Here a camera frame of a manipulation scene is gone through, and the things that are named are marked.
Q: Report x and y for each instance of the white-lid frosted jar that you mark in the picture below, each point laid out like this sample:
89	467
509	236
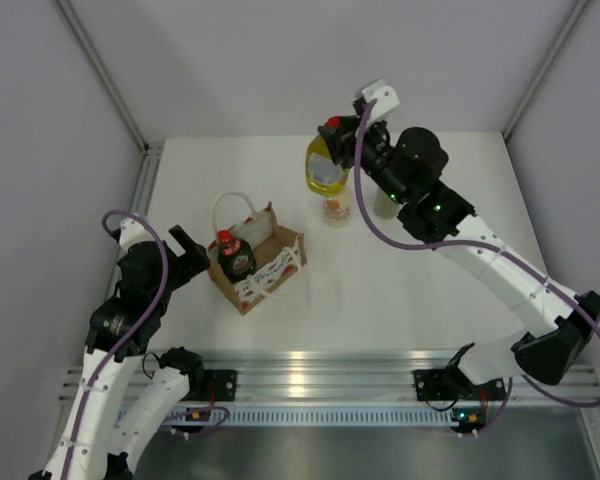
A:
384	207

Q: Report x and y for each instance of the left aluminium frame post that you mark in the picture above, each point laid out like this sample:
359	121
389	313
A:
150	152

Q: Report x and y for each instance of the black mount plate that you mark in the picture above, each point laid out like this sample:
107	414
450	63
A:
219	385
431	386

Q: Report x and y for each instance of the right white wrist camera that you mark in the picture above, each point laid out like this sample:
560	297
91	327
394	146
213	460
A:
382	95

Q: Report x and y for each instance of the slotted cable duct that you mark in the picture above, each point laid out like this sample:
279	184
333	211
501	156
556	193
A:
323	416

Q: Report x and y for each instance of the jute watermelon canvas bag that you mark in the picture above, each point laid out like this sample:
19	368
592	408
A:
278	252

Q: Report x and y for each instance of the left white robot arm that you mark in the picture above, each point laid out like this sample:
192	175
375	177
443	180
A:
100	441

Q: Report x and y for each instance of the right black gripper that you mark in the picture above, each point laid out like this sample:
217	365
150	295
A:
342	140

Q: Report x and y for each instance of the aluminium frame post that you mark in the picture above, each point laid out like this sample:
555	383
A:
150	152
542	71

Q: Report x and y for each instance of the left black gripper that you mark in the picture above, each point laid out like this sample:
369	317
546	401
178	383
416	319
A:
193	257

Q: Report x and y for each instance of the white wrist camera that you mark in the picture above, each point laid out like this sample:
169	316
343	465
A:
132	232
382	95

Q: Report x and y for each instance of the right aluminium frame post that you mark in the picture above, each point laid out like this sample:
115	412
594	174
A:
542	71

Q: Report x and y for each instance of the dark green red-cap bottle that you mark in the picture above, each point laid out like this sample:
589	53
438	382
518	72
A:
235	256

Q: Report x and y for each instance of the right black mount plate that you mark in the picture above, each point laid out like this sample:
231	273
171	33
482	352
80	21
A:
431	386

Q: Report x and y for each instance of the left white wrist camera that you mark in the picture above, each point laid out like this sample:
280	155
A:
132	232

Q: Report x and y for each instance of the pump soap bottle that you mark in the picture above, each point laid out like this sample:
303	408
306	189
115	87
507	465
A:
338	209

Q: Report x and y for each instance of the yellow-green red-cap bottle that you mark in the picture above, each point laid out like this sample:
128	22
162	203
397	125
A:
323	176

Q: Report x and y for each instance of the left black mount plate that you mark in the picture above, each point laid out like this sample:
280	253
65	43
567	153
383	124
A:
219	385

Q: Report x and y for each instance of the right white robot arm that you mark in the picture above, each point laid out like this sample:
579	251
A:
557	321

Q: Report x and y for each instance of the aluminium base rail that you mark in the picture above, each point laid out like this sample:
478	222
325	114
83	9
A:
341	377

